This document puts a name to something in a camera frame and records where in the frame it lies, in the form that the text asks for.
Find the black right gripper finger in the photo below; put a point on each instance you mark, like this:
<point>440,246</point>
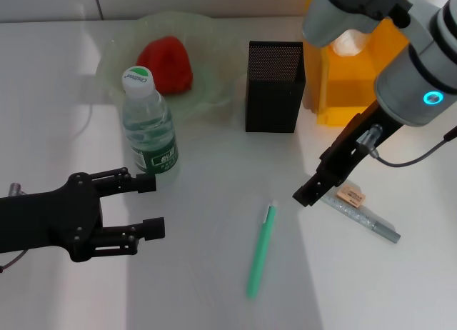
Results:
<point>314,192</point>

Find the white paper ball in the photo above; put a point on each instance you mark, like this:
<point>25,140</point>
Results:
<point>348,44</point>

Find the orange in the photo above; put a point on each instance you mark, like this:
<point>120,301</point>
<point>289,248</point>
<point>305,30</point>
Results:
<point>168,64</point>

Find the white eraser tan sleeve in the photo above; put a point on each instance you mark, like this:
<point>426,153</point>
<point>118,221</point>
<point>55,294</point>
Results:
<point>353,196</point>

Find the black mesh pen holder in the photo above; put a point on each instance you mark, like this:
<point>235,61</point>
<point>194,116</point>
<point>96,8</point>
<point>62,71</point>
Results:
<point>271,105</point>

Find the silver glitter pen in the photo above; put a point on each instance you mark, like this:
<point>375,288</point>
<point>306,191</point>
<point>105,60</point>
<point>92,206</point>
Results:
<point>357,216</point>

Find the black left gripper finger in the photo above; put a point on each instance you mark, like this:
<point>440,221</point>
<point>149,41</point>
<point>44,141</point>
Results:
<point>146,183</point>
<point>153,229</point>

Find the green glass fruit plate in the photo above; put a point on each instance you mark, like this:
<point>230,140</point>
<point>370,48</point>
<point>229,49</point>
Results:
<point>214,58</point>

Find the yellow plastic bin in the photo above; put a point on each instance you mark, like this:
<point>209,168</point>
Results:
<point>346,87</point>

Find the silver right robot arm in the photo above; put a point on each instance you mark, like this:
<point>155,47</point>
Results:
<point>410,80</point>

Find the mint green pen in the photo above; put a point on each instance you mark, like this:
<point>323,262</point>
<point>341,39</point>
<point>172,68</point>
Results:
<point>262,248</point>

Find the clear water bottle green label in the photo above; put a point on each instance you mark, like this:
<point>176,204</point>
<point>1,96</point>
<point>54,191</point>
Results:
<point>150,130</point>

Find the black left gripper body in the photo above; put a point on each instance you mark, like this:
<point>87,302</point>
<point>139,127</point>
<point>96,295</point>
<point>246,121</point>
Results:
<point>46,219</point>

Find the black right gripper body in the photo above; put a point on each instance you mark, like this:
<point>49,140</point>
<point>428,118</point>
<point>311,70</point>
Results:
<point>346,155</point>

